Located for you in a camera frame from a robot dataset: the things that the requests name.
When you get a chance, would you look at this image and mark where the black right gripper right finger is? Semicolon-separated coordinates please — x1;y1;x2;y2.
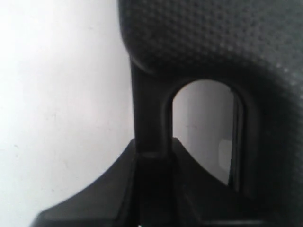
172;138;265;227

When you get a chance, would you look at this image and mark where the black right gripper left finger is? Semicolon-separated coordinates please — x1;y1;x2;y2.
32;140;137;227

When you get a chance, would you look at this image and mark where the black plastic tool case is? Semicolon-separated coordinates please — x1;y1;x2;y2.
118;0;303;227

